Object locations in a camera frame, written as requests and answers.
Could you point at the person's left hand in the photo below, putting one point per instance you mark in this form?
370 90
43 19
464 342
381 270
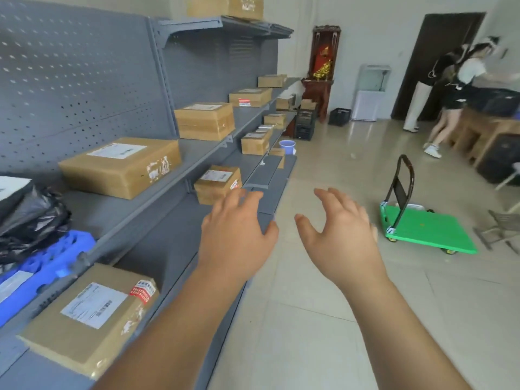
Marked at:
231 239

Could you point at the person's right hand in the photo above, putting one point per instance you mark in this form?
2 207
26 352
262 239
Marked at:
345 247

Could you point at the person's left thumb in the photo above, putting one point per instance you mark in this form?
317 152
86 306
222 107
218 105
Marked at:
270 234

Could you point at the person's right thumb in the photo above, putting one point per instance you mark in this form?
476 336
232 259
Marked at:
307 233

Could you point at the person's right forearm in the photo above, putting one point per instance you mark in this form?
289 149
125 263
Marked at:
402 345

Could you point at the person's left forearm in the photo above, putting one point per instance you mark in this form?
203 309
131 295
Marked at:
183 333

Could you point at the cardboard box with white label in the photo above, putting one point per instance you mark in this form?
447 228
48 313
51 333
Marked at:
255 142
215 184

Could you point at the small cardboard box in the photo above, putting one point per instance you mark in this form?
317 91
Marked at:
308 104
283 103
272 81
278 155
275 120

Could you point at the blue plastic basin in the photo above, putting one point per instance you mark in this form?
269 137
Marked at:
287 146

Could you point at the stack of black crates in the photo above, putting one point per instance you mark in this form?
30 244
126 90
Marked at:
304 125

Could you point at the green platform trolley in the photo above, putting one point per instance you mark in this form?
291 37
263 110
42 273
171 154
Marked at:
426 229

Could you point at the black plastic crate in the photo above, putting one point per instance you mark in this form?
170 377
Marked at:
339 116

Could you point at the tall taped cardboard box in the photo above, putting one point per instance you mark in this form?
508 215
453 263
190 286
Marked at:
205 123

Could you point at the flat cardboard box red label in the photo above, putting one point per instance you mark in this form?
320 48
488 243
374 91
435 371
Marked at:
250 97

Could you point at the dark wooden shrine cabinet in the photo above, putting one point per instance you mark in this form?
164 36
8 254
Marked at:
325 93

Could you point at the white glass cabinet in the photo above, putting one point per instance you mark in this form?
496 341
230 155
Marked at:
371 93

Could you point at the large flat cardboard box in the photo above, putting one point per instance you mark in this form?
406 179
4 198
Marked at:
118 168

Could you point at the golden red statue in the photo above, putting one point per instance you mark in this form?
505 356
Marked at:
323 64

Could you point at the grey metal chair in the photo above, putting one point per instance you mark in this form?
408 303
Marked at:
503 225

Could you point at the cardboard box with red sticker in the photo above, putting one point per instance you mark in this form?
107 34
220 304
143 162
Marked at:
89 320

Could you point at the black storage bin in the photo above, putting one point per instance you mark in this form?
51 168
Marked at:
501 160

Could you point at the wooden table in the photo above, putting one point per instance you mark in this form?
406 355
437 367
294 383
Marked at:
491 129

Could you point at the white chair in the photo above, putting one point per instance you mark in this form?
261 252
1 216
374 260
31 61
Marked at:
512 180

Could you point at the dark brown door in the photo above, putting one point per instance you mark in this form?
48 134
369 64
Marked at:
430 48

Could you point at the grey metal shelving unit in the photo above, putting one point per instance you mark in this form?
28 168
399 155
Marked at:
122 68

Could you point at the blue plastic crate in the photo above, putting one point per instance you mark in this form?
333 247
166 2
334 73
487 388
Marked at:
44 266

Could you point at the black container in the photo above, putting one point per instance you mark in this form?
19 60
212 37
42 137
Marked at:
497 102

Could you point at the black plastic bag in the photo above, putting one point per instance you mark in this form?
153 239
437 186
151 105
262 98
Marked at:
28 223

